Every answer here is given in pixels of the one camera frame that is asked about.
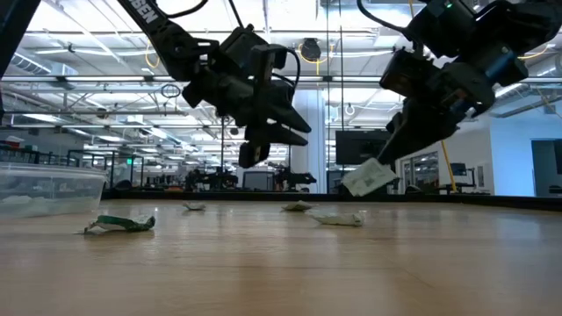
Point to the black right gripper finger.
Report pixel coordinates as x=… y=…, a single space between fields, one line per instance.
x=434 y=125
x=401 y=127

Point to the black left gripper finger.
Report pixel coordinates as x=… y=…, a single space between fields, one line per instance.
x=290 y=116
x=276 y=137

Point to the black workstation robot arm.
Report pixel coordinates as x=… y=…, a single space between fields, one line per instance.
x=211 y=181
x=292 y=179

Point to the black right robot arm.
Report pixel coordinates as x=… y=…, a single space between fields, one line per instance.
x=527 y=26

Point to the white building column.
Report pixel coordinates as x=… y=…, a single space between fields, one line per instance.
x=318 y=153

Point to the grey framed panel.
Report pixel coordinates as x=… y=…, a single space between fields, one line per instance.
x=258 y=181

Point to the large black monitor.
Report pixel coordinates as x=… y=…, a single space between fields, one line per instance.
x=355 y=147

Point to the small black monitor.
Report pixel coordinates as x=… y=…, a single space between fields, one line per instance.
x=458 y=170

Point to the long LED light bar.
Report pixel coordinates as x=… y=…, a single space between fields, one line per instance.
x=110 y=79

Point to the green-edged white sweetener packet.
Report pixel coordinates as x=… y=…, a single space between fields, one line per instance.
x=123 y=224

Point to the clear plastic bin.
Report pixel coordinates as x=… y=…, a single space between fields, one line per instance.
x=52 y=186

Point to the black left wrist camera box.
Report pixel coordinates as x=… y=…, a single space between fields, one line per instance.
x=241 y=46

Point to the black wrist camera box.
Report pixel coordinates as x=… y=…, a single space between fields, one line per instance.
x=241 y=46
x=443 y=30

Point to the black metal frame stand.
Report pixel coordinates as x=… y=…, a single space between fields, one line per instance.
x=222 y=149

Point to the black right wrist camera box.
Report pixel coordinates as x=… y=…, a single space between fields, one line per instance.
x=443 y=30

